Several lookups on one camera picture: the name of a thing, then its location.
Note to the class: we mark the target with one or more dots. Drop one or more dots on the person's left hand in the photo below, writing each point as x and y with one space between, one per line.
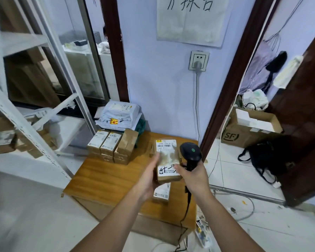
145 178

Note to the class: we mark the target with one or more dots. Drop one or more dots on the person's right hand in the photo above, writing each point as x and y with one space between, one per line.
196 181

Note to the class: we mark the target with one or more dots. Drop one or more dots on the person's right thumb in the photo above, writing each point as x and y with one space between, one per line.
179 170

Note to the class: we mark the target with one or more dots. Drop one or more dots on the person's left thumb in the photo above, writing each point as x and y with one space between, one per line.
154 161

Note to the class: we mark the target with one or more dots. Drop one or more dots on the taped cardboard parcel box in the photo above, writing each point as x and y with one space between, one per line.
169 154

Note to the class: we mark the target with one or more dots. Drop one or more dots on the black barcode scanner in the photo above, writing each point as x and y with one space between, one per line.
191 153

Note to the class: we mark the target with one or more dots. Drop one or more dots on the person's right forearm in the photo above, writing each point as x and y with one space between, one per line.
225 225

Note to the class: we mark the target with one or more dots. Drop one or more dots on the person's left forearm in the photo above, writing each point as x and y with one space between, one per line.
112 223

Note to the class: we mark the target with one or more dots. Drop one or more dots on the small labelled cardboard box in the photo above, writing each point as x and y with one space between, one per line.
161 192

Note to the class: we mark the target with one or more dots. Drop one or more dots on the green cloth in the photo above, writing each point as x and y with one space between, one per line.
141 127

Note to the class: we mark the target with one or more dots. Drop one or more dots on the stack of small cardboard boxes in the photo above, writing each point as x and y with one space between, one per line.
112 145

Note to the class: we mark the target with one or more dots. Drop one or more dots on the wooden table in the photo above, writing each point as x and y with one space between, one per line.
110 175

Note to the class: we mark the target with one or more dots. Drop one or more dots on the grey plastic mailer parcel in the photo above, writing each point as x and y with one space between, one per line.
119 114

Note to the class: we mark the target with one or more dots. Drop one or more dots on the white power strip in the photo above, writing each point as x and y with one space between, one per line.
203 233

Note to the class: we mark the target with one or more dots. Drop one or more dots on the large open cardboard box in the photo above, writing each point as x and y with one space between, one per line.
249 131

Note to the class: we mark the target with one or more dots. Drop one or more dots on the black bag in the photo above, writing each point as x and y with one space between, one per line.
267 158

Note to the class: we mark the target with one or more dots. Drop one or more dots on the white plastic bag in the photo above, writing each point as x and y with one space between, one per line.
255 98

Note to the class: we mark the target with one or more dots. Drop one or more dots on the purple hanging garment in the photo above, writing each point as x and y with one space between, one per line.
256 68

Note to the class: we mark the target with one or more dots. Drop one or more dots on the brown wooden door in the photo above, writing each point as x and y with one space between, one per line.
301 123

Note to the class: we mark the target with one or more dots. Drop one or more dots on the aluminium framed glass door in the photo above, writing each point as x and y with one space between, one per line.
76 49

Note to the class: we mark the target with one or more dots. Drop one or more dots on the white metal shelf rack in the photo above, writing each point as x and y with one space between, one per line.
28 107

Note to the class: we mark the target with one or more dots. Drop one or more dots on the black hanging cloth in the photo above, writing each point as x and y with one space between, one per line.
275 62

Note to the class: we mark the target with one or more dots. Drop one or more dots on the white towel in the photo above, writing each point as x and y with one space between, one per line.
288 72

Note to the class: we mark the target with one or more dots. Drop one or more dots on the cardboard boxes on shelf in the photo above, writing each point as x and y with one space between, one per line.
5 140

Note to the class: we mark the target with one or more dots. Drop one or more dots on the brown door frame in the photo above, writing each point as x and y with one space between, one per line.
233 76

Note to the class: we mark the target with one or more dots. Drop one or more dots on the white wall socket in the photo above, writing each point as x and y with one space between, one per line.
199 60

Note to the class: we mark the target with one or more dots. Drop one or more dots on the white paper wall sign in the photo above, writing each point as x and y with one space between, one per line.
191 19

